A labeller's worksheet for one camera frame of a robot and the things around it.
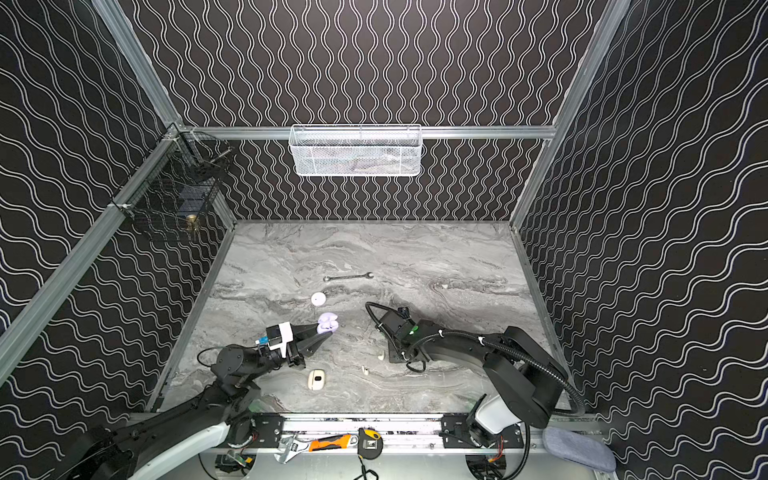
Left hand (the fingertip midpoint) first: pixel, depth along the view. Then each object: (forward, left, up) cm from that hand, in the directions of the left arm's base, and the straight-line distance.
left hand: (331, 331), depth 65 cm
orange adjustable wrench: (-18, +11, -24) cm, 32 cm away
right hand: (+7, -16, -26) cm, 31 cm away
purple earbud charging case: (+2, +1, 0) cm, 2 cm away
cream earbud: (+4, -10, -24) cm, 26 cm away
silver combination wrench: (+33, -3, -23) cm, 40 cm away
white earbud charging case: (+23, +12, -23) cm, 34 cm away
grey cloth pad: (-15, -56, -25) cm, 63 cm away
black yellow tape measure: (-17, -8, -22) cm, 29 cm away
